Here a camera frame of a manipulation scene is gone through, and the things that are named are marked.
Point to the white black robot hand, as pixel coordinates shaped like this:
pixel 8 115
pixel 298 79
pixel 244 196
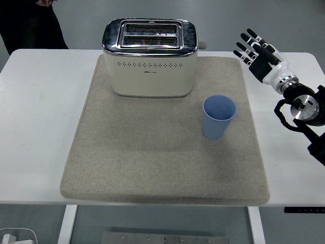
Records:
pixel 273 72

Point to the blue ribbed plastic cup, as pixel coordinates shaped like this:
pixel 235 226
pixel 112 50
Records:
pixel 215 122

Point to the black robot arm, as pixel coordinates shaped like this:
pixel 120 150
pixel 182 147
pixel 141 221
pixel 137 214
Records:
pixel 304 106

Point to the cream chrome two-slot toaster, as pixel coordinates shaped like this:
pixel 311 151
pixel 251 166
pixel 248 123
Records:
pixel 149 68

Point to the beige felt table mat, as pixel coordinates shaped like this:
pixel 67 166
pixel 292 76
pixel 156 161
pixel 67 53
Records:
pixel 162 152

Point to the black table control panel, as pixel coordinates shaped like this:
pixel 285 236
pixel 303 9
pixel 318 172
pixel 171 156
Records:
pixel 304 210

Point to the white table leg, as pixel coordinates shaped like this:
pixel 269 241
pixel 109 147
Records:
pixel 256 226
pixel 66 223

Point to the grey metal plate with screws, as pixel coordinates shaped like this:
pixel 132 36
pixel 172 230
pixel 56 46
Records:
pixel 165 238

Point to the person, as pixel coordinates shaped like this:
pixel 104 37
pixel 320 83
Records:
pixel 28 25

